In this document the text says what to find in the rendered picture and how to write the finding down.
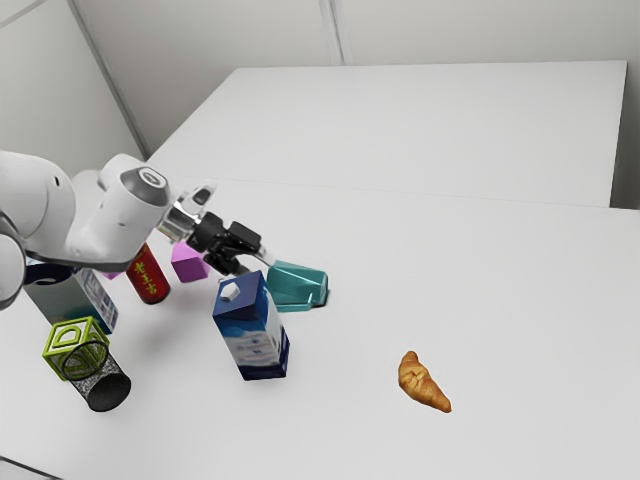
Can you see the black mesh pen holder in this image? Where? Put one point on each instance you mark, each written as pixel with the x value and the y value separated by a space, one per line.
pixel 102 382

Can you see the red can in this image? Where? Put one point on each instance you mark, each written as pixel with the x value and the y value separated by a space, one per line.
pixel 148 280

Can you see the croissant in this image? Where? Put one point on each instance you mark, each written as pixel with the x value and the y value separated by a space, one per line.
pixel 422 382

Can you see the teal faceted mug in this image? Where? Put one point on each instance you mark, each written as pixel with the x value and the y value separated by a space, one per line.
pixel 295 287

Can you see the purple block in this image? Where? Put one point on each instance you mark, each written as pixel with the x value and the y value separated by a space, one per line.
pixel 190 265

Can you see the blue white milk carton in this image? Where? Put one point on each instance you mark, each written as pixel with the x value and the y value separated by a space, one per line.
pixel 252 330

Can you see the magenta block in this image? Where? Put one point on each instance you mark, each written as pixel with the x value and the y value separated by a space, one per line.
pixel 112 274

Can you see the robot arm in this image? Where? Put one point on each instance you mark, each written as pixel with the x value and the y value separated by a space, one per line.
pixel 60 220

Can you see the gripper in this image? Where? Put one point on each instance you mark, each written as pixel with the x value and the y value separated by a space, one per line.
pixel 220 236

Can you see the green letter block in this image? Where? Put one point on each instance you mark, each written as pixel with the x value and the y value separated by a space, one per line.
pixel 60 340

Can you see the teal white carton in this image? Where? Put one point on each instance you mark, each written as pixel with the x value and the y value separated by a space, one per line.
pixel 85 300

